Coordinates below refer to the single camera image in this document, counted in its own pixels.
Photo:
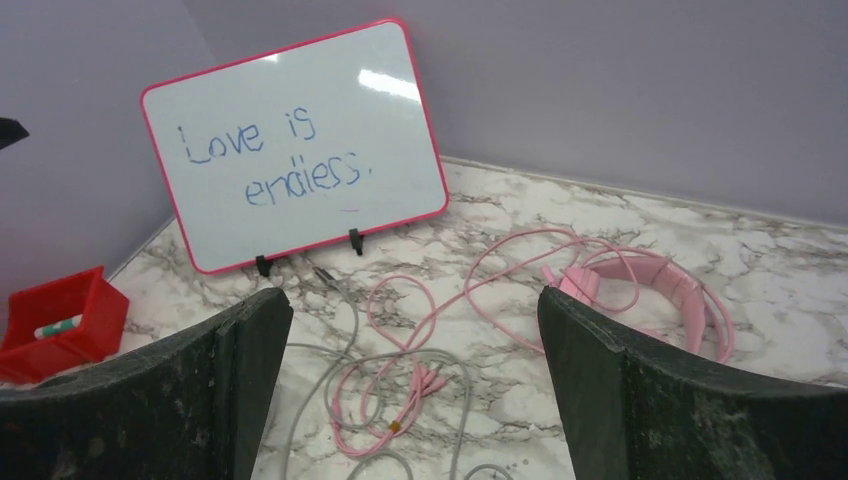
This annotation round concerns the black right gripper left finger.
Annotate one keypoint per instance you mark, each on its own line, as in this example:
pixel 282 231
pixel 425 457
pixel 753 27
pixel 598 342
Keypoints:
pixel 192 405

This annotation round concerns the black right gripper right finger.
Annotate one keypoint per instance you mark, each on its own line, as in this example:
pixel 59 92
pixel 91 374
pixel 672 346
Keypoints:
pixel 634 407

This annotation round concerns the pink headphones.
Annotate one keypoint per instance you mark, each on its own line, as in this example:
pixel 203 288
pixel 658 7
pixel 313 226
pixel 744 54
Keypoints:
pixel 696 303

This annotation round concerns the black whiteboard stand left foot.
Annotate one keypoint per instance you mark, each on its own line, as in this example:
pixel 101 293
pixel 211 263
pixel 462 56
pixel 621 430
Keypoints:
pixel 263 266

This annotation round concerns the black whiteboard stand foot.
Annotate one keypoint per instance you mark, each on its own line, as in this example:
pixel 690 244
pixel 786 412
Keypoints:
pixel 356 239
pixel 263 266

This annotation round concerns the white green marker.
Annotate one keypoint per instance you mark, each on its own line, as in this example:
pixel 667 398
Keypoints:
pixel 58 327

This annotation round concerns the red plastic bin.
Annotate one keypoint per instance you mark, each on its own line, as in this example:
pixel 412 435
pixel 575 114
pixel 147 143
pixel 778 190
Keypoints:
pixel 26 360

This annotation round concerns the black whiteboard stand right foot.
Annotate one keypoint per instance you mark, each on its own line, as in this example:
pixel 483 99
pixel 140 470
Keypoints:
pixel 356 239

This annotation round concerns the pink framed whiteboard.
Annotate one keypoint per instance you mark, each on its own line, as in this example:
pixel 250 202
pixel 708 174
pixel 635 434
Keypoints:
pixel 288 150

